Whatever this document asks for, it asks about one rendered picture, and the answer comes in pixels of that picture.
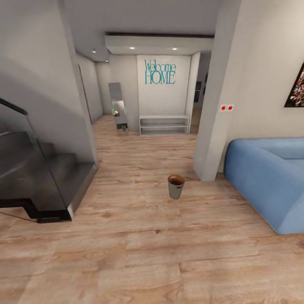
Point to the stairs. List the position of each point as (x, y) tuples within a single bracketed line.
[(36, 183)]

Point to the electric switch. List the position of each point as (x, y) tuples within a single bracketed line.
[(229, 107), (223, 107)]

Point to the sofa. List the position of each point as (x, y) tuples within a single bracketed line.
[(269, 174)]

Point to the standing mirror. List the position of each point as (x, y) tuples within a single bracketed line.
[(118, 108)]

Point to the trash can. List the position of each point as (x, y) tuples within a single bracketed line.
[(175, 185)]

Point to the decorative sign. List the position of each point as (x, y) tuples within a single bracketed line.
[(151, 76)]

